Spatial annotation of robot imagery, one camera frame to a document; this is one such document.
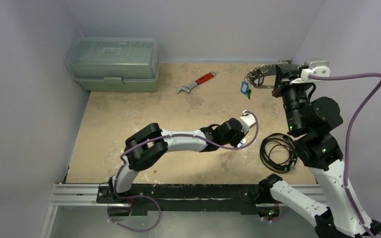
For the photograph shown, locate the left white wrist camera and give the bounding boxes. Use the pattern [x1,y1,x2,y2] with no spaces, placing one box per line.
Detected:
[238,111,256,133]

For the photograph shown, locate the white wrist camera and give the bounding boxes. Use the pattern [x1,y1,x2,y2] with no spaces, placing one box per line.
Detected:
[290,59,330,84]
[238,111,256,133]

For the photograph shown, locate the black cable bundle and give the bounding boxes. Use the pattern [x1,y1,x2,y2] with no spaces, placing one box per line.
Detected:
[259,132,298,174]

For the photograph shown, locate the green translucent plastic toolbox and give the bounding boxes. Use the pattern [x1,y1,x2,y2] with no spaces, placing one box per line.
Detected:
[67,37,160,92]

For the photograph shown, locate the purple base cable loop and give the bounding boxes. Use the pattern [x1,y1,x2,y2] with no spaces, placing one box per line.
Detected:
[107,193,163,232]

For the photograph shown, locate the key with blue tag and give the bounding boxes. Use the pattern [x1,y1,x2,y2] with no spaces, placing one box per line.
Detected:
[240,81,250,95]

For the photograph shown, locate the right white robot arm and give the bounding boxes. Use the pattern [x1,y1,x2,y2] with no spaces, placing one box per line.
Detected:
[255,62,381,238]

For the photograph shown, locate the aluminium side rail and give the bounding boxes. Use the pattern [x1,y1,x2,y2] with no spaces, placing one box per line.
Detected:
[278,59,324,184]

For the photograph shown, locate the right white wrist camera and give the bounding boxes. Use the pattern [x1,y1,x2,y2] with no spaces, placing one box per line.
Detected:
[290,59,330,84]

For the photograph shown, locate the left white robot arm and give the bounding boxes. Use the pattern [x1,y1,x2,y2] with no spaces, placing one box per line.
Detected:
[109,115,255,203]

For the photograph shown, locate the red handled adjustable wrench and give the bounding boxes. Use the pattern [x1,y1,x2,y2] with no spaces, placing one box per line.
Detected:
[177,71,217,94]

